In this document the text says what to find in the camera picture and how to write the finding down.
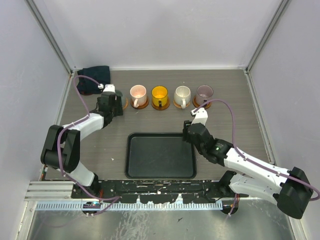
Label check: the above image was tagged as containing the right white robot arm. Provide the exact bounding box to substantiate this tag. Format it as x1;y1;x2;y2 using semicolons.
182;120;314;220

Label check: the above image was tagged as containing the dark blue folded cloth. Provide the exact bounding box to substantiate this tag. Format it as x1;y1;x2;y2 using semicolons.
76;65;111;96

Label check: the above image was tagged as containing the white slotted cable duct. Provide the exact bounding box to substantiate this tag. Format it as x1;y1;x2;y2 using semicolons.
35;200;223;211

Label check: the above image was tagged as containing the pink ceramic mug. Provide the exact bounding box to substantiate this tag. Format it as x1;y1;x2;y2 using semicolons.
130;85;147;109

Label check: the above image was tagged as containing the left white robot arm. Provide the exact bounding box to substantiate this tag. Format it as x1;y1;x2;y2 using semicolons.
40;90;126;198

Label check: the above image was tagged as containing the light cork coaster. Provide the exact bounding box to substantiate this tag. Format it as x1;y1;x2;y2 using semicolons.
121;97;129;110
173;100;191;109

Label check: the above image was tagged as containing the dark wooden coaster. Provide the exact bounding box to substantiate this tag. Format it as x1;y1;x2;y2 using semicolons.
130;96;149;110
151;96;170;111
192;96;212;109

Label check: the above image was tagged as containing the black plastic tray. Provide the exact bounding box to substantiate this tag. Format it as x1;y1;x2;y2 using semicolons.
124;132;197;180

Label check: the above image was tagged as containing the purple cable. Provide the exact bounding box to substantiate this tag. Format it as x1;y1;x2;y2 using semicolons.
191;98;320;216
57;74;122;216

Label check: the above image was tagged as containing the grey glass mug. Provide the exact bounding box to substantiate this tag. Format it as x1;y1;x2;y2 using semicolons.
115;89;126;107

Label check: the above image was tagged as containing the white ceramic mug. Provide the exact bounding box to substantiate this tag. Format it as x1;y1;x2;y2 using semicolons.
173;85;191;109

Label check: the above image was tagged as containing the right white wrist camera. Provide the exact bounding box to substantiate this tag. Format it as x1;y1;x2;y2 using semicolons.
190;107;208;126

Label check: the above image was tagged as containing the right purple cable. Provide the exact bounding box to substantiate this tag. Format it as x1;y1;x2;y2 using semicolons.
191;98;320;216

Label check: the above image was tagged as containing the purple glass mug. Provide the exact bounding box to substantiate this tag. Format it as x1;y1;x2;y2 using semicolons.
195;85;214;105

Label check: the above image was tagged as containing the yellow mug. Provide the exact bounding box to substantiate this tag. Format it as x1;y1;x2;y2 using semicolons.
151;85;168;108

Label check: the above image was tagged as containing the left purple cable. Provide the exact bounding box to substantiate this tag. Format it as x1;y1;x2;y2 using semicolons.
57;74;122;216

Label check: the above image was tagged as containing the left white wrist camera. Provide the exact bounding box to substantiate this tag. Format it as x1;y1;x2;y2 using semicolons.
97;83;116;93

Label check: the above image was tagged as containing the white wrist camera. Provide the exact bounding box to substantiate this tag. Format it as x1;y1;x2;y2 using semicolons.
97;83;116;93
190;107;208;126

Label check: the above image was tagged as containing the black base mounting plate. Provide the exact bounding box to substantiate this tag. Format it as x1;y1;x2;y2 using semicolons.
71;178;250;204

